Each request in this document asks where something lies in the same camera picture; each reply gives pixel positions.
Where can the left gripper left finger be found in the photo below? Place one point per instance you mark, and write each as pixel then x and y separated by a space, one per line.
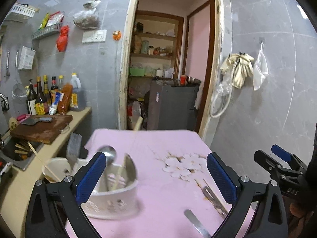
pixel 43 219

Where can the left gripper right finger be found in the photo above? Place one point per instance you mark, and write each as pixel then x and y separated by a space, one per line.
pixel 269 218

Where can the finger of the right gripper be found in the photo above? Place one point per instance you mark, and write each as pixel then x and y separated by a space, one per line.
pixel 281 151
pixel 266 162

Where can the wooden chopstick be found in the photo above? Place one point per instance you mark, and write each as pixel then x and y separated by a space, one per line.
pixel 206 184
pixel 43 163
pixel 116 180

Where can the steel patterned handle utensil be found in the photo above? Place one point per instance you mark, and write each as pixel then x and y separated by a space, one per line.
pixel 197 224

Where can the steel spoon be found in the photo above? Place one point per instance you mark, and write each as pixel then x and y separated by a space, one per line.
pixel 110 154

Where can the steel fork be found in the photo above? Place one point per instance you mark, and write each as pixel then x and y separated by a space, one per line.
pixel 73 149

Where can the steel peeler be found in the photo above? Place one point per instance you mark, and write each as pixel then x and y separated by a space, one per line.
pixel 209 194

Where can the person right hand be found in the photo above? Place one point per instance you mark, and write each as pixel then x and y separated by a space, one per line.
pixel 298 212

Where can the white plastic utensil holder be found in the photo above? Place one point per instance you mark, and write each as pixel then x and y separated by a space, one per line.
pixel 109 205

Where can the steel sink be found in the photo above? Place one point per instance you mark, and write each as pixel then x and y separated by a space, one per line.
pixel 18 152

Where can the wooden cutting board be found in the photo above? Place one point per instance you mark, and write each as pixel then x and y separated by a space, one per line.
pixel 42 132

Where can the pink floral table cloth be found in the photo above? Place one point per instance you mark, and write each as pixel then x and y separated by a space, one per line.
pixel 163 198

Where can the orange snack bag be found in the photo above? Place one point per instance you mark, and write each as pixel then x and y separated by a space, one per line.
pixel 66 95

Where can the cream rubber gloves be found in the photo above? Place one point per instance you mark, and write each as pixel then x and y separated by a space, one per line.
pixel 239 66

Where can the dark vinegar bottle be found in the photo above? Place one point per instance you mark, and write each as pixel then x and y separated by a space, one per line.
pixel 41 105

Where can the large oil jug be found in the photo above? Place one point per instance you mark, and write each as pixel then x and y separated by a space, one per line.
pixel 77 102

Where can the dark soy sauce bottle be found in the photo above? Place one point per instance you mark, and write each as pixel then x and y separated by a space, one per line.
pixel 31 99

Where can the grey cabinet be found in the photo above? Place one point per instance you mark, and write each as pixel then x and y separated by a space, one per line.
pixel 171 105

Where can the red cup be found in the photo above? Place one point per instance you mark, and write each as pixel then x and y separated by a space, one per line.
pixel 182 80

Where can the white box holder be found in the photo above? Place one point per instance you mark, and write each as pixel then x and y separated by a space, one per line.
pixel 26 58

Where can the red hanging bag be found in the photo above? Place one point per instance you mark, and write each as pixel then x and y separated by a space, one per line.
pixel 62 40

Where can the clear bag of dried goods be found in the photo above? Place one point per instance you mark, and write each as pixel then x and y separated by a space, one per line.
pixel 88 18

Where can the cleaver with grey handle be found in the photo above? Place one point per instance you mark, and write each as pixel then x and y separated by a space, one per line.
pixel 33 121

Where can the white wall socket panel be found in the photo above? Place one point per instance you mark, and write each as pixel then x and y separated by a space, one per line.
pixel 94 36

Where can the grey wall shelf rack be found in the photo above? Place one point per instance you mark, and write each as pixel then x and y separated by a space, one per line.
pixel 47 31

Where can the orange wall hook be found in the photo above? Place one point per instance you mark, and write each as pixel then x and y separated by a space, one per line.
pixel 116 35

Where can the white wall basket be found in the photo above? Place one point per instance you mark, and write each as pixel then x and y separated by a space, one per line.
pixel 21 13

